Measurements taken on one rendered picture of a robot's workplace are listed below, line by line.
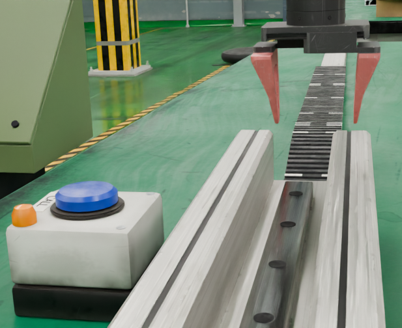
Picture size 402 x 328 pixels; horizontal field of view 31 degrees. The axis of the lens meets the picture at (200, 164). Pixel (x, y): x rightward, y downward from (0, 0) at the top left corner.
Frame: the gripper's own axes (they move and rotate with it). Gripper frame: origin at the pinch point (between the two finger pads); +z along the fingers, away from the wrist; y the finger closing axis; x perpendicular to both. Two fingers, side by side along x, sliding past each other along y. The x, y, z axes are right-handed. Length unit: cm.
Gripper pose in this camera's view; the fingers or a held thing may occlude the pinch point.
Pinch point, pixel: (315, 114)
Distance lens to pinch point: 75.0
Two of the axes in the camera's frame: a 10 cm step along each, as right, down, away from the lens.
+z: 0.4, 9.6, 2.7
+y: 9.8, 0.1, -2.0
